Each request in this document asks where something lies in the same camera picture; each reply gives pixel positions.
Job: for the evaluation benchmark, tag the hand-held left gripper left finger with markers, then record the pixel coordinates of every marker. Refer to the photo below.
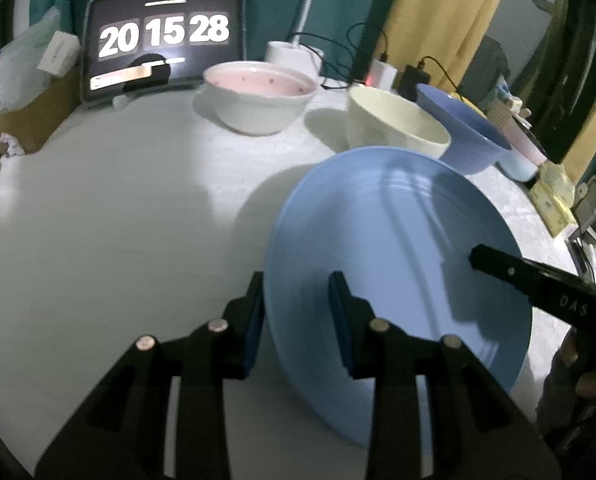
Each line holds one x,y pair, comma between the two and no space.
252,330

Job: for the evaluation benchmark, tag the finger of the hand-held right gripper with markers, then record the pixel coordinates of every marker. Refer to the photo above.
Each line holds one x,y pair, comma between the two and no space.
498,265

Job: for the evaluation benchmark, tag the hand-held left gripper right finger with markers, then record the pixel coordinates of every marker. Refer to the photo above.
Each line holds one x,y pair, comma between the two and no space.
337,320

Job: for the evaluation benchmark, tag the large blue plate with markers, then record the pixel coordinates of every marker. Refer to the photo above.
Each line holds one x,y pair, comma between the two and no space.
393,240

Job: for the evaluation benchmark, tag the dark blue bowl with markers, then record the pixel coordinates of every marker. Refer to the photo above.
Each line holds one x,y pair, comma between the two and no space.
468,135

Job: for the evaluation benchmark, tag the cream bowl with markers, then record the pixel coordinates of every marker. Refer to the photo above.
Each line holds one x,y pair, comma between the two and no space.
393,120

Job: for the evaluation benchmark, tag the pink dotted white bowl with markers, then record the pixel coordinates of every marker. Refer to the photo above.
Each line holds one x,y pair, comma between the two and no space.
258,105

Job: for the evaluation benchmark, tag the person's right hand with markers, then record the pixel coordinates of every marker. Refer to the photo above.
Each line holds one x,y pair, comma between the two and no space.
595,385

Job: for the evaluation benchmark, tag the yellow tissue pack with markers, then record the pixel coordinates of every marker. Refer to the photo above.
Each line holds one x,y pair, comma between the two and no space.
553,200

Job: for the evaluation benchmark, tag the yellow packet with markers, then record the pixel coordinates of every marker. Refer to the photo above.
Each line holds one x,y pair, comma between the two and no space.
470,103

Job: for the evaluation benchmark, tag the black charger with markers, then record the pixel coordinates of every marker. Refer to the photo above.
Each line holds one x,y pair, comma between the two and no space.
414,78

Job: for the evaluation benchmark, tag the white charger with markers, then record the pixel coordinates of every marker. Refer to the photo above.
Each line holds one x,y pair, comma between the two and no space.
383,73

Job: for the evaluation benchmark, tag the dark glass sliding door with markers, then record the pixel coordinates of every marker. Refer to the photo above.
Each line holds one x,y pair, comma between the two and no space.
523,20

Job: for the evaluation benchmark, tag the white desk lamp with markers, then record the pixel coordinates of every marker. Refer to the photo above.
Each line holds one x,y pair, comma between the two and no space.
293,59

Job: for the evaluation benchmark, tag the tablet with clock display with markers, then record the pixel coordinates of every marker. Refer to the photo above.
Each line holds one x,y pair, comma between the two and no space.
163,40

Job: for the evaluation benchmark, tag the crumpled white paper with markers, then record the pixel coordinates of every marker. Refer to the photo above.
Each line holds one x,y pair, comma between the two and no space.
10,145

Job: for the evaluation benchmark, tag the cardboard box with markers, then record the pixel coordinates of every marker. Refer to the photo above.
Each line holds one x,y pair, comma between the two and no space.
33,115

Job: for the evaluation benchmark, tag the small white box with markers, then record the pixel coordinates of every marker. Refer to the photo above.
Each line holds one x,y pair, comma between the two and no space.
58,53

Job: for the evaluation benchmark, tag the clear plastic bag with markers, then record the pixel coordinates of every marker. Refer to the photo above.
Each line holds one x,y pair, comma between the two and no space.
18,60

